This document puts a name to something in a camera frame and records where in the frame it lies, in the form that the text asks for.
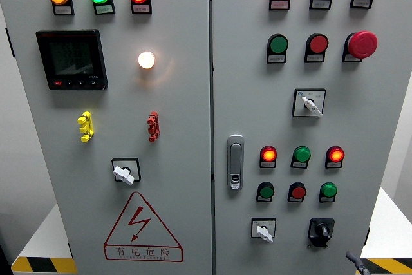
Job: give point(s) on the red warning triangle sticker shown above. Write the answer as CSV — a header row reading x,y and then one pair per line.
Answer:
x,y
139,220

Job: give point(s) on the small green push button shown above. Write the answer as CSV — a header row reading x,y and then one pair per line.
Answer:
x,y
266,192

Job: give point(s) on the small red push button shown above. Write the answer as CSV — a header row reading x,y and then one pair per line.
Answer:
x,y
298,192

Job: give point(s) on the small green indicator lamp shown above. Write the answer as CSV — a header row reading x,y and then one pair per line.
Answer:
x,y
329,190
302,154

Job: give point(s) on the small red indicator lamp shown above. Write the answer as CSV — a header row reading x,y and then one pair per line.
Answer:
x,y
268,155
335,155

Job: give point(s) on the pale grey cabinet door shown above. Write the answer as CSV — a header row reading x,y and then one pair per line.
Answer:
x,y
180,110
257,110

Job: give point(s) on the black display meter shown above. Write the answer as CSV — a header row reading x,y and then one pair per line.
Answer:
x,y
72,59

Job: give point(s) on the silver door lock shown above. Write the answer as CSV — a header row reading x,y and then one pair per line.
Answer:
x,y
235,159

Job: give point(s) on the small label plate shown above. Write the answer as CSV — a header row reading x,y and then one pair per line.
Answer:
x,y
298,165
62,10
104,9
360,3
314,58
327,200
333,165
295,200
142,8
277,59
279,5
267,164
351,58
320,4
264,199

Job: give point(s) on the large red stop button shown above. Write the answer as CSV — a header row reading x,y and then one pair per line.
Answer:
x,y
362,44

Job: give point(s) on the black yellow striped tape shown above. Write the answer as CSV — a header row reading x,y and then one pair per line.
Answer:
x,y
45,266
389,267

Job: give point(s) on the black door hinge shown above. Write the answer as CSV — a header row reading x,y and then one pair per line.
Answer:
x,y
70,250
367,236
10,43

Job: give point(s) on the large red push button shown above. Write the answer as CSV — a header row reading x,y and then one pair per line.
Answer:
x,y
318,43

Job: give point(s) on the white lamp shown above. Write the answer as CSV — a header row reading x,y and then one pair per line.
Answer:
x,y
146,60

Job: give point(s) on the black knob turn switch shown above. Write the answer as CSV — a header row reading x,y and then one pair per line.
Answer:
x,y
322,230

